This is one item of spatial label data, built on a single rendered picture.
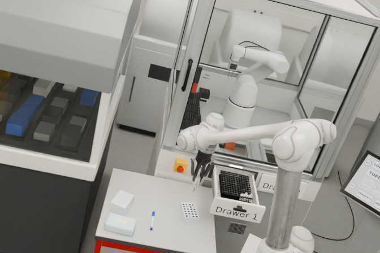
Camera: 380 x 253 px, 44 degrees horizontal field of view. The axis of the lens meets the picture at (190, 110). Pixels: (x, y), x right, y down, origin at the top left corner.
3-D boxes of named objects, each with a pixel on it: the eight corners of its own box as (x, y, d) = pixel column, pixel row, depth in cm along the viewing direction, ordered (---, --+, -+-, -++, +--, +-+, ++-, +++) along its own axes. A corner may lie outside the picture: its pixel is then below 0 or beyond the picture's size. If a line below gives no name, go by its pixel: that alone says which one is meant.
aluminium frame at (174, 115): (322, 183, 288) (396, 24, 241) (160, 149, 277) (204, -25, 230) (293, 112, 373) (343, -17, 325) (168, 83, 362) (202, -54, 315)
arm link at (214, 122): (207, 132, 245) (191, 139, 236) (215, 107, 238) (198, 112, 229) (223, 143, 240) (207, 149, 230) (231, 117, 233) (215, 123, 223)
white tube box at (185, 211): (198, 223, 256) (199, 217, 255) (183, 222, 254) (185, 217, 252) (193, 208, 267) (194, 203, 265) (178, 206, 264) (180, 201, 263)
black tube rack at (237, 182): (249, 207, 267) (252, 199, 264) (219, 201, 265) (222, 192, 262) (245, 184, 287) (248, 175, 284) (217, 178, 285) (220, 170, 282)
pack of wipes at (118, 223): (135, 225, 243) (137, 218, 241) (132, 237, 235) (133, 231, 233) (108, 217, 243) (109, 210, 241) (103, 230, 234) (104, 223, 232)
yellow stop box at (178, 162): (185, 174, 280) (188, 164, 276) (173, 171, 279) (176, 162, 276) (185, 169, 284) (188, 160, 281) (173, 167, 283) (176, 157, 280)
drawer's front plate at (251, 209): (259, 223, 260) (266, 208, 255) (209, 213, 257) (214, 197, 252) (259, 221, 261) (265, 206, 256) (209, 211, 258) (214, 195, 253)
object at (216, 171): (257, 218, 261) (260, 210, 258) (212, 209, 258) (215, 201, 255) (249, 176, 296) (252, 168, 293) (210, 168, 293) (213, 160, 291)
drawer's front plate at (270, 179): (301, 198, 292) (307, 184, 287) (257, 188, 288) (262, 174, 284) (301, 196, 293) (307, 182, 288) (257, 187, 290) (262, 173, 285)
